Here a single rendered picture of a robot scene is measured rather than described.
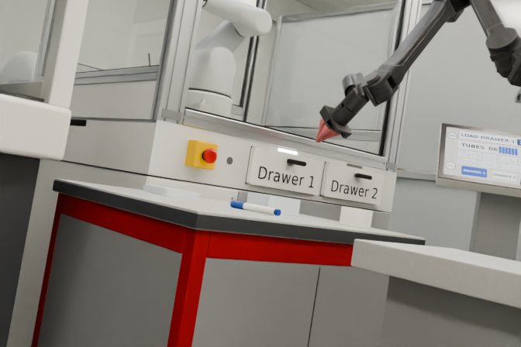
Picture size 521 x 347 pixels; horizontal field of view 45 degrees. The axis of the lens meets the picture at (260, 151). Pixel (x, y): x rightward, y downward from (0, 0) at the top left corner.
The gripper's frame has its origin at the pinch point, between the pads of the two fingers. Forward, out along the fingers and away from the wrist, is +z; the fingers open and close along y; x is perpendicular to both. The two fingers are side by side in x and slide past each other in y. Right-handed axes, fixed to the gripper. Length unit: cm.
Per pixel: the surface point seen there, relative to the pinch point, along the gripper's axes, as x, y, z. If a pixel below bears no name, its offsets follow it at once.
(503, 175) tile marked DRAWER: -90, -5, -10
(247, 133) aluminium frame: 19.5, 5.2, 8.4
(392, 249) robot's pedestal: 62, -72, -38
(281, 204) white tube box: 32.4, -30.8, -1.8
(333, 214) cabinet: -22.5, -8.4, 22.0
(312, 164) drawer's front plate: -7.2, 0.7, 10.4
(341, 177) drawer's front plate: -21.3, -0.8, 11.9
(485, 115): -160, 58, 0
